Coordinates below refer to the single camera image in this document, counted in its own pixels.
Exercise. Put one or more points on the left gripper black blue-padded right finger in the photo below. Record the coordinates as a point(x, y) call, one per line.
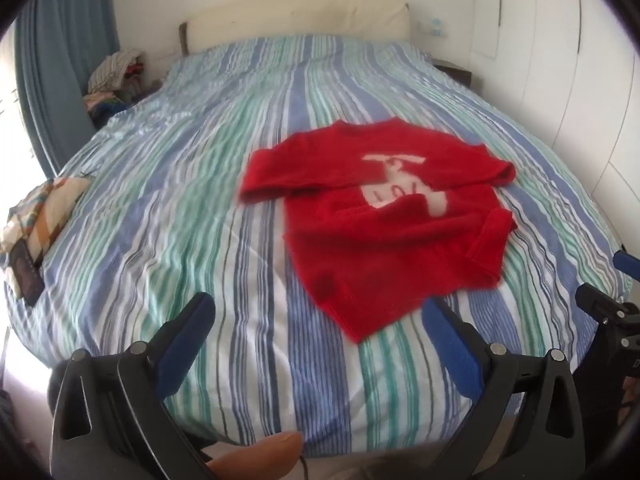
point(547, 441)

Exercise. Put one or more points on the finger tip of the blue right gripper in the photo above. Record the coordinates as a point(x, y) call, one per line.
point(627, 264)

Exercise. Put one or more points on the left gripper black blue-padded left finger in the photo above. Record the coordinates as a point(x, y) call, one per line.
point(109, 416)

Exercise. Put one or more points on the red knit sweater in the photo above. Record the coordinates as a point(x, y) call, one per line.
point(379, 217)

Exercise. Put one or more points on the pile of clothes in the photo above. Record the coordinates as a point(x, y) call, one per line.
point(114, 85)

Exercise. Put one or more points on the person's bare skin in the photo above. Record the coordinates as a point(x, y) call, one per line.
point(272, 457)

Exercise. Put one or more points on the colourful patterned pillow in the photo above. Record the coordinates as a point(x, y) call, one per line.
point(40, 218)

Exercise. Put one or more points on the white wardrobe doors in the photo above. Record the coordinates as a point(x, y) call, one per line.
point(567, 71)

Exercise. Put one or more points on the dark wooden nightstand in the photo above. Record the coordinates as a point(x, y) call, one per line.
point(457, 73)

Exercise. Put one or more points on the teal curtain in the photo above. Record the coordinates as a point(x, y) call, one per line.
point(58, 45)

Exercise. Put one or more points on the cream padded headboard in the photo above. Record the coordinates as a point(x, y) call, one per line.
point(373, 20)

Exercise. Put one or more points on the wall socket plate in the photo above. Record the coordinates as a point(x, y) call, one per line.
point(433, 28)

